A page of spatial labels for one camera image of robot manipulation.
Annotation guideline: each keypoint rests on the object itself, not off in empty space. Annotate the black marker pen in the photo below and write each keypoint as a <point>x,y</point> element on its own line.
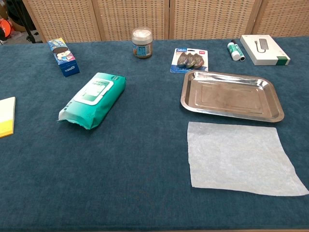
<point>242,58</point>

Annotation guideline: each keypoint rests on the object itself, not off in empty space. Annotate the jar with white lid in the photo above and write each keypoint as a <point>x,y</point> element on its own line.
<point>142,43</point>

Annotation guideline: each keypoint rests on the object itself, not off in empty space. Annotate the green wet wipes pack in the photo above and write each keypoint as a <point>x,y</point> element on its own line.
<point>96,101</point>

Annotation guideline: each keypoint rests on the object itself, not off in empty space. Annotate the orange round object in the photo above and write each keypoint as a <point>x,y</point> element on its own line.
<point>4,27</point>

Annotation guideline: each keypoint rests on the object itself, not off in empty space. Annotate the white wipe sheet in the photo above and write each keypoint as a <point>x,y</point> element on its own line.
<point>236,157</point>

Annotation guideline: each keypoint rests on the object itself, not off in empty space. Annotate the stainless steel tray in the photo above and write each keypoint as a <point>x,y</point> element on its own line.
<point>231,96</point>

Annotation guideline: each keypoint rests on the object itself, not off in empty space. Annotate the dark teal table cover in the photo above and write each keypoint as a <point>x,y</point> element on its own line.
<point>144,157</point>

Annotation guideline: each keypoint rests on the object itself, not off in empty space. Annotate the wicker folding screen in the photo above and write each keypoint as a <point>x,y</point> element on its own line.
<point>135,17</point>

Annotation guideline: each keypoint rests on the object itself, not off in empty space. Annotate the correction tape blister pack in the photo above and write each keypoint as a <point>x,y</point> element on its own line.
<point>188,60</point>

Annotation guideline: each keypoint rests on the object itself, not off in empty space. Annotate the yellow white notepad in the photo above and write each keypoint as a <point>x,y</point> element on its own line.
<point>6,116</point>

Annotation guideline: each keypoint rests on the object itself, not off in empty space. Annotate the blue Oreo cookie box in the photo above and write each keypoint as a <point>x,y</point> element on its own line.
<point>63,56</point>

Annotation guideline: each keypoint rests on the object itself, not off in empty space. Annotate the white USB hub box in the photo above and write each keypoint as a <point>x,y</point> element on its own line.
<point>264,49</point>

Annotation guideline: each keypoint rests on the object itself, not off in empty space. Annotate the black tripod stand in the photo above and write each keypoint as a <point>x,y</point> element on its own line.
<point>28,29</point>

